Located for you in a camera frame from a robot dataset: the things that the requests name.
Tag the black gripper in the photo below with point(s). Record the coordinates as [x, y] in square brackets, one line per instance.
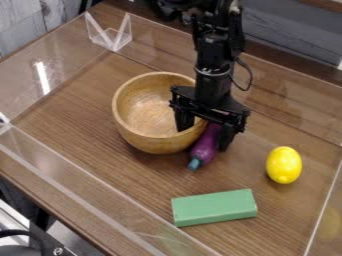
[228, 113]

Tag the purple toy eggplant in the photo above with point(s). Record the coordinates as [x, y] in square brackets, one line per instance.
[204, 148]

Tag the brown wooden bowl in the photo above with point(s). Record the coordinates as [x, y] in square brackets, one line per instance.
[144, 117]

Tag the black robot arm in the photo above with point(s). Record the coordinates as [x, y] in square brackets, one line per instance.
[219, 42]

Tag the yellow toy lemon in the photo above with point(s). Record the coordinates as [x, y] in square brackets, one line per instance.
[283, 165]

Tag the green rectangular block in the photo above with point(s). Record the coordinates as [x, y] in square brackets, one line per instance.
[213, 207]

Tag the clear acrylic tray enclosure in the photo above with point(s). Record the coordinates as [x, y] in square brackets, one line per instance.
[64, 156]

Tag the clear acrylic corner bracket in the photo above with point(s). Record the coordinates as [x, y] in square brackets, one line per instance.
[109, 38]

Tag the black metal table frame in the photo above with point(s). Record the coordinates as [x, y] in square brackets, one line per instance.
[24, 223]

